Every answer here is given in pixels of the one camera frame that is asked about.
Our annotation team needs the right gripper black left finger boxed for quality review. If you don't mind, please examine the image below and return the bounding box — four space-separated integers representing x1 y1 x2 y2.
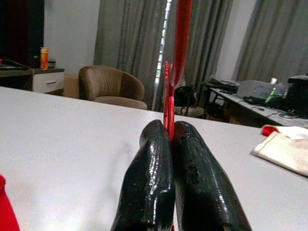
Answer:
110 119 176 231

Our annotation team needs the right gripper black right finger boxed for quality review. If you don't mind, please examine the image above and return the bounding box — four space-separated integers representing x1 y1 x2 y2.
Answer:
173 120 253 231

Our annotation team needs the red sports jersey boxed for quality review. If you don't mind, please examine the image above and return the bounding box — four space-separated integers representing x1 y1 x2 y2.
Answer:
0 174 21 231

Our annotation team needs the red velvet hanger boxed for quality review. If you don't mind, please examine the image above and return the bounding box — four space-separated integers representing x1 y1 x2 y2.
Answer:
163 0 193 143

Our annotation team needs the brown round stool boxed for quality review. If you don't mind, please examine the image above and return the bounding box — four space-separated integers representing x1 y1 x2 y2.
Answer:
173 105 205 119

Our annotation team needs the crumpled red garment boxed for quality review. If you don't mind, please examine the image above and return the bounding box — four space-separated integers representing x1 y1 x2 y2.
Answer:
261 125 280 136

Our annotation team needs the grey cluttered desk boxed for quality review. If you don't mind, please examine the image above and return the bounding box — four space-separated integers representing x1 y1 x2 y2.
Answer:
206 85 308 128

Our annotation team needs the cream white cloth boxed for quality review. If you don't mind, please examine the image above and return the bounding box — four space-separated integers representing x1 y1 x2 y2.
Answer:
251 125 308 178

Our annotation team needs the black backpack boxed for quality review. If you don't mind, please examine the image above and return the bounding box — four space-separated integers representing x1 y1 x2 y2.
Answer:
173 83 197 108

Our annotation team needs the grey device stack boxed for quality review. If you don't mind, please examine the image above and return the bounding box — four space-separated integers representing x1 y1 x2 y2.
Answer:
207 76 241 91

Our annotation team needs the brown armchair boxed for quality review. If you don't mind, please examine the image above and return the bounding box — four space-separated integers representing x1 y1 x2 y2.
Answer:
78 65 148 111

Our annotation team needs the green pen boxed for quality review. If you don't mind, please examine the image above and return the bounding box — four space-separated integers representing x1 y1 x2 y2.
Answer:
264 87 277 104

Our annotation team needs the black box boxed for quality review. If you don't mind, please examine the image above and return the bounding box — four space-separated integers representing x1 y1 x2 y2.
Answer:
287 75 308 115

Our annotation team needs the grey curtain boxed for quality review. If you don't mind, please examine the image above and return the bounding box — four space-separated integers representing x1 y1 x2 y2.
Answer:
232 0 308 84
93 0 234 112

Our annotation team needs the white drawer cabinet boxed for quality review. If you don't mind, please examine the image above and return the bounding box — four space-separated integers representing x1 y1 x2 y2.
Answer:
0 67 65 95

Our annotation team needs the orange can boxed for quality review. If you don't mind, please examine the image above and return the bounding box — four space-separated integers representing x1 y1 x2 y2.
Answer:
39 46 50 70

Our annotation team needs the dark wooden cabinet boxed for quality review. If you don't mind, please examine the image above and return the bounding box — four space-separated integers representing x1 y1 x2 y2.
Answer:
0 0 45 69

